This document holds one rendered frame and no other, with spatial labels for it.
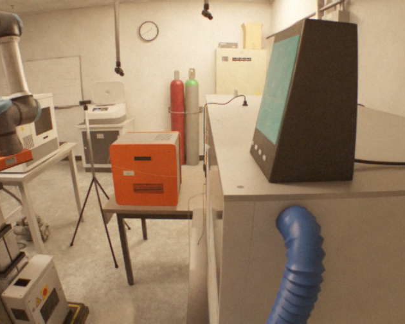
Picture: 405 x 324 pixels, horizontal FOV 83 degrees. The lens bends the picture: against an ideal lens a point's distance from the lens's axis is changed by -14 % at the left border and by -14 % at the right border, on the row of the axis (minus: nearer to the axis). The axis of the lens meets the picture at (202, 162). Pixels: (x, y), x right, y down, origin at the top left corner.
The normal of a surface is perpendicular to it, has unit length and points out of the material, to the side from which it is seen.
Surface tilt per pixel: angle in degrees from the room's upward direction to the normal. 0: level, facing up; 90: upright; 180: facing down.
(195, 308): 0
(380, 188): 0
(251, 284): 90
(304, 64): 88
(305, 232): 13
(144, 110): 90
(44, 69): 90
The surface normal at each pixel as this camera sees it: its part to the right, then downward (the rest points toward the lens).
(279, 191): 0.00, -0.95
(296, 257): -0.66, 0.18
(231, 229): 0.00, 0.33
